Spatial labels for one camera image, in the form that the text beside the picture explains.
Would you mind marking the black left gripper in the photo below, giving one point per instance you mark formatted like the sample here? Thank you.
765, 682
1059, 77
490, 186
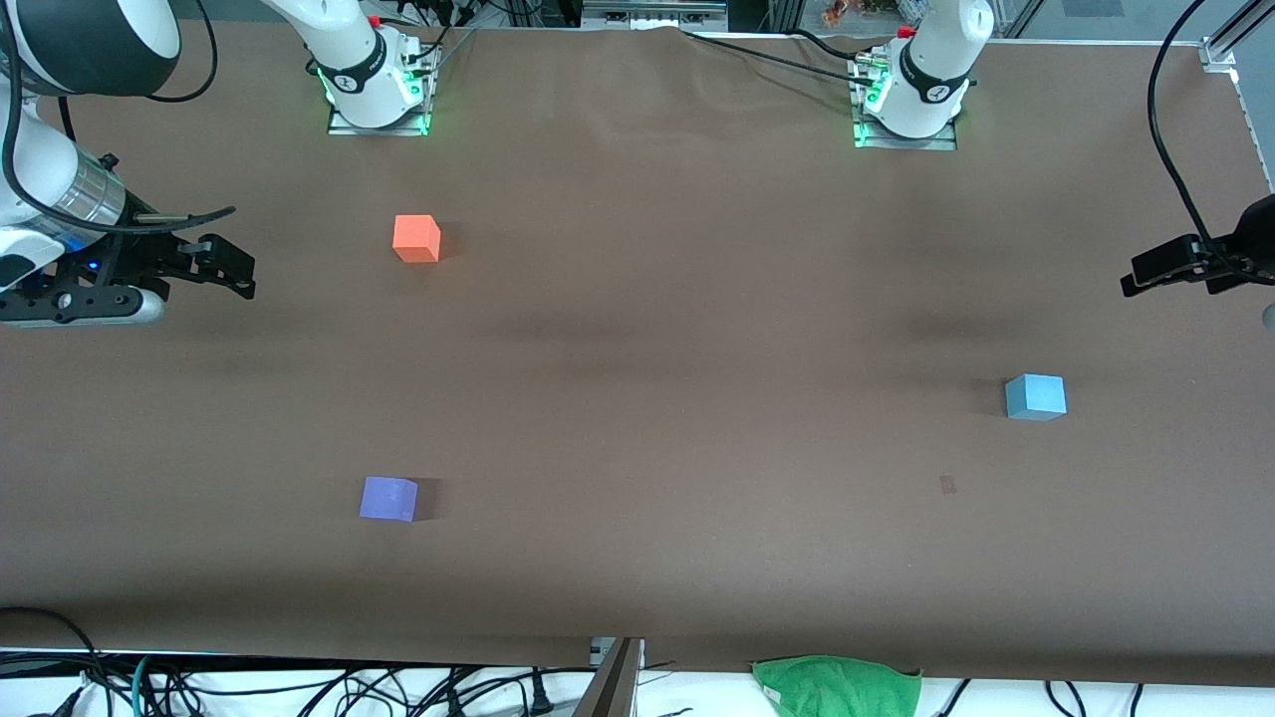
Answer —
1253, 242

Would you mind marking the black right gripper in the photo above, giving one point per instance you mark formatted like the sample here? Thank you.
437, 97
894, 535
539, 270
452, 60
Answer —
132, 258

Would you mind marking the blue foam block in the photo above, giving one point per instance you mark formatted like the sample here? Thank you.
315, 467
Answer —
1036, 396

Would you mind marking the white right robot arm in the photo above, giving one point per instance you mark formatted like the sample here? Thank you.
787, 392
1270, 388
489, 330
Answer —
349, 50

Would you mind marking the orange foam block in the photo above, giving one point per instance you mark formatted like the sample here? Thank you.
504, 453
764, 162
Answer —
415, 239

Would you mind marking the purple foam block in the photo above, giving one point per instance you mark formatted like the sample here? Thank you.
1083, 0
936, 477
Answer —
388, 498

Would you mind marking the orange background object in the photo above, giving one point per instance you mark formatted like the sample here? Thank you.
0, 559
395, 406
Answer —
835, 12

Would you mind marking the brown table cover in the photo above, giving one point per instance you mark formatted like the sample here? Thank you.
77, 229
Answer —
637, 518

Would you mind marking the green cloth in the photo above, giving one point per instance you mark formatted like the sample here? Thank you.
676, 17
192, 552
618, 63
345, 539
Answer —
837, 692

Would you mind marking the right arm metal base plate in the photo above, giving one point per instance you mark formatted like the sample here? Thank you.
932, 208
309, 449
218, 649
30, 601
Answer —
344, 126

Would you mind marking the aluminium frame profile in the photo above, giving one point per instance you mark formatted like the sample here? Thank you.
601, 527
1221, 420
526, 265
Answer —
1217, 52

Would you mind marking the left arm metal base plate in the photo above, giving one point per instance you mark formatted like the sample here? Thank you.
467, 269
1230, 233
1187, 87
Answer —
869, 141

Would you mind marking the grey metal frame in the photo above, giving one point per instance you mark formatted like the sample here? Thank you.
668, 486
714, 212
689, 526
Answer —
652, 12

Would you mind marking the metal bracket with dark bar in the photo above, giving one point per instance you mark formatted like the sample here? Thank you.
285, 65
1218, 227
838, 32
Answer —
618, 687

